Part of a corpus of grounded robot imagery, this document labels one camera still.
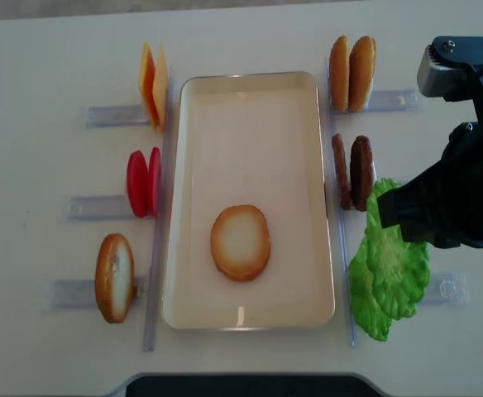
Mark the toasted bread slice on tray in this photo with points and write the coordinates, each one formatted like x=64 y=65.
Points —
x=240 y=242

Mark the clear holder rail tomato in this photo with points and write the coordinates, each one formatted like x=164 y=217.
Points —
x=97 y=208

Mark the green lettuce leaf rear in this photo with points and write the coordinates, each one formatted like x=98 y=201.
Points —
x=365 y=309

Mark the clear holder rail cheese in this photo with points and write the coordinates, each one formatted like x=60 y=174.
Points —
x=116 y=116

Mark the clear holder rail bread left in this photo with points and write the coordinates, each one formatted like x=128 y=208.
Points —
x=60 y=295

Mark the right red tomato slice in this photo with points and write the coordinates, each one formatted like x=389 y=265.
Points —
x=153 y=180

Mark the red tomato slice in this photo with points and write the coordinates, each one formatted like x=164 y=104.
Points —
x=153 y=180
x=137 y=183

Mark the right dark meat patty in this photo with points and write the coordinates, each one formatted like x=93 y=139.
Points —
x=362 y=177

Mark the left orange cheese slice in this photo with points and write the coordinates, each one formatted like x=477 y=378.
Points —
x=145 y=84

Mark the white rectangular metal tray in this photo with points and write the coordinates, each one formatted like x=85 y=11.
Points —
x=249 y=139

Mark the bun slice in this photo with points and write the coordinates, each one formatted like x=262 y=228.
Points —
x=362 y=68
x=339 y=71

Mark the upright bread slice left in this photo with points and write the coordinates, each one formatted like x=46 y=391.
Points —
x=114 y=278

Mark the left red tomato slice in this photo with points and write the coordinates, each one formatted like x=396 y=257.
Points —
x=137 y=183

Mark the left brown meat patty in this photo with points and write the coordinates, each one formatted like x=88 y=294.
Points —
x=341 y=171

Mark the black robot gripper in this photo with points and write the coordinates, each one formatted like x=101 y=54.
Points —
x=443 y=206

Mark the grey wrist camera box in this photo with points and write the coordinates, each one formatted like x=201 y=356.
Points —
x=434 y=79

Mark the clear holder rail lettuce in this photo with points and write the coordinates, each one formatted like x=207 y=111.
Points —
x=446 y=289

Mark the green lettuce leaf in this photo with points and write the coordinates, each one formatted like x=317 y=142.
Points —
x=400 y=269
x=365 y=309

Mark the black pad at table edge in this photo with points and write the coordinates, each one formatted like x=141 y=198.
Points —
x=249 y=385

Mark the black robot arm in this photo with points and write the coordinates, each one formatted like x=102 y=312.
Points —
x=463 y=52

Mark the clear holder rail bun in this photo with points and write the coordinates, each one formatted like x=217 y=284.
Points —
x=399 y=100

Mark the green lettuce leaf front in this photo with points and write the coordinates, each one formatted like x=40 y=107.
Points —
x=400 y=269

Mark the right yellow cheese slice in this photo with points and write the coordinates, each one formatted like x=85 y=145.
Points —
x=160 y=87

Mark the left bun slice top right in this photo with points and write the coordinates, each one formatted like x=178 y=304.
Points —
x=339 y=71

